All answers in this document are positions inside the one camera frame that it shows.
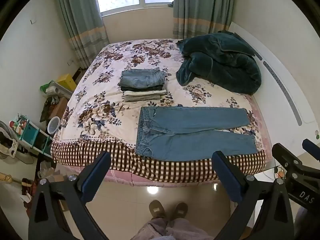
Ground folded blue jeans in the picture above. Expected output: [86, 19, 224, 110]
[118, 67, 167, 88]

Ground folded dark pants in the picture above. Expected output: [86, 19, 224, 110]
[120, 85, 166, 92]

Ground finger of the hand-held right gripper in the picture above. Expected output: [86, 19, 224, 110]
[272, 143, 304, 167]
[302, 138, 320, 160]

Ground folded grey pants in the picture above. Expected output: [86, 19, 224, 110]
[124, 94, 165, 103]

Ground brown slipper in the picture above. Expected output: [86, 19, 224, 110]
[171, 201, 189, 221]
[149, 200, 166, 219]

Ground brown cardboard box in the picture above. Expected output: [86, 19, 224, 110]
[49, 97, 69, 120]

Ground grey-green curtain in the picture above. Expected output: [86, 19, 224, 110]
[53, 0, 110, 68]
[172, 0, 237, 40]

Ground folded cream pants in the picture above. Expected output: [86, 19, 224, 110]
[124, 89, 167, 97]

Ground green plastic bag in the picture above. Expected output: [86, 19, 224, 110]
[40, 80, 57, 94]

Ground white headboard with grey strip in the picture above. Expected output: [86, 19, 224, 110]
[229, 21, 320, 172]

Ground teal storage shelf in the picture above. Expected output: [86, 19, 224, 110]
[15, 119, 53, 158]

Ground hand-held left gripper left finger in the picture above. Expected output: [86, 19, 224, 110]
[28, 151, 111, 240]

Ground dark green fleece blanket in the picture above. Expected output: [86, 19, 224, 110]
[176, 30, 262, 95]

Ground person's right forearm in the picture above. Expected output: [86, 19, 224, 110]
[296, 201, 320, 240]

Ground white bucket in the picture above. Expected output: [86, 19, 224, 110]
[47, 116, 61, 134]

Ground blue jeans pants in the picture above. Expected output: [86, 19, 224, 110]
[135, 106, 258, 162]

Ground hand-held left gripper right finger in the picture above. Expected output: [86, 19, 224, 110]
[212, 151, 295, 240]

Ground pink underlay blanket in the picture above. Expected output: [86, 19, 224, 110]
[103, 94, 273, 187]

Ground yellow box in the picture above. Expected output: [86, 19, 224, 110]
[56, 73, 77, 92]

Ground person's lavender trouser legs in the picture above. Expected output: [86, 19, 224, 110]
[131, 217, 214, 240]

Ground floral checkered bedsheet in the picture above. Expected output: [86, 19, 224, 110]
[50, 39, 267, 183]

